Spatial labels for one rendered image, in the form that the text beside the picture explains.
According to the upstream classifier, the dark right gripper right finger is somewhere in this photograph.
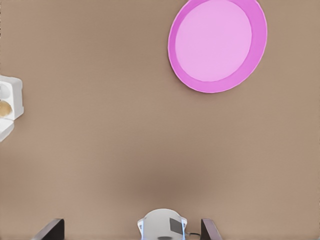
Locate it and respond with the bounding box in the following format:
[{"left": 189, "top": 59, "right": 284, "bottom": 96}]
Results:
[{"left": 200, "top": 218, "right": 222, "bottom": 240}]

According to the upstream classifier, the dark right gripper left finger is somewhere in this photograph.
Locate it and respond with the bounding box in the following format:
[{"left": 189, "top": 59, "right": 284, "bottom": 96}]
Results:
[{"left": 31, "top": 218, "right": 65, "bottom": 240}]

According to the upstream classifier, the white egg box lid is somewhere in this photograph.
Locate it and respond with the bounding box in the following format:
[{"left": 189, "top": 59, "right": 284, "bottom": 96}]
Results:
[{"left": 0, "top": 116, "right": 15, "bottom": 143}]

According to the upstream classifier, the brown egg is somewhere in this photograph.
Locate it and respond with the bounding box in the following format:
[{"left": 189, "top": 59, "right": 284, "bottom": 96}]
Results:
[{"left": 0, "top": 100, "right": 13, "bottom": 118}]

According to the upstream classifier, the white egg box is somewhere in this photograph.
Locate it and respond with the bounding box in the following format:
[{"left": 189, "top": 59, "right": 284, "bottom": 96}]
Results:
[{"left": 0, "top": 74, "right": 25, "bottom": 123}]

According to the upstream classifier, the pink round plate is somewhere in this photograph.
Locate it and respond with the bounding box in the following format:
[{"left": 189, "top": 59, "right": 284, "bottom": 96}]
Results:
[{"left": 167, "top": 0, "right": 269, "bottom": 94}]

